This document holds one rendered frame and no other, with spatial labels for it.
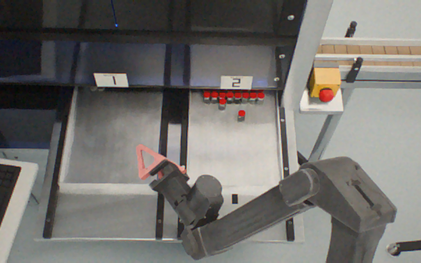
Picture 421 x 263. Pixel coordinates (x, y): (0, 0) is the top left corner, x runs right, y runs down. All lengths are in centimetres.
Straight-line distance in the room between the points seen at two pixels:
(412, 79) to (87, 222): 104
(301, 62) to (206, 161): 38
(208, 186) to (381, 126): 174
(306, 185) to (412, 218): 179
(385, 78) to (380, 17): 145
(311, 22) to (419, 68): 54
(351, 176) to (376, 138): 188
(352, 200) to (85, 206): 87
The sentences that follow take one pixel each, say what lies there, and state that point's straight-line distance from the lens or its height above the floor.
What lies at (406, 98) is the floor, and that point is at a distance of 283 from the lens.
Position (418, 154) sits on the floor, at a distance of 269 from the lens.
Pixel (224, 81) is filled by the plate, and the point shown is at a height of 102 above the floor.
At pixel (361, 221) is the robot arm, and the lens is 73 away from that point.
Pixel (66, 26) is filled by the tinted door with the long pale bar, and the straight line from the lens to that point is 133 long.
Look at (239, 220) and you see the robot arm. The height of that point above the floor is 131.
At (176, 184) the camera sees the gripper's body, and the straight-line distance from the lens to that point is 113.
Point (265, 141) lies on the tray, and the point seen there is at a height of 88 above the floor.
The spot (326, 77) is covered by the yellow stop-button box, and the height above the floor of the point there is 103.
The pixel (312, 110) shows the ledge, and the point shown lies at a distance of 160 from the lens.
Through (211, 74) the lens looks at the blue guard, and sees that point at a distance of 142.
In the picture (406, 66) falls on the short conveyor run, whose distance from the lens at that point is 171.
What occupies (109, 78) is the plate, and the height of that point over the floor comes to 103.
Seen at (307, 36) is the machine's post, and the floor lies 122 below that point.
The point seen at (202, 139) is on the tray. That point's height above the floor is 88.
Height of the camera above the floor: 221
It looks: 60 degrees down
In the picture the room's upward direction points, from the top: 3 degrees clockwise
